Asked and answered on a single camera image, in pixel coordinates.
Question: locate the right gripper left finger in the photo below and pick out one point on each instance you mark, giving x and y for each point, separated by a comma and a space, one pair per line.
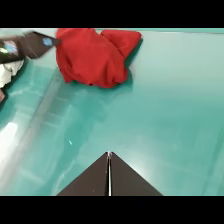
95, 181

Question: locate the white garment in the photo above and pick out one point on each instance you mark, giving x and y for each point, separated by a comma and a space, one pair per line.
8, 71

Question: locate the red T-shirt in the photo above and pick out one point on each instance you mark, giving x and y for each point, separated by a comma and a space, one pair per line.
90, 56

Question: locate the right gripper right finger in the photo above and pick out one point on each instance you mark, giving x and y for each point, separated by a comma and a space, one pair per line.
126, 181

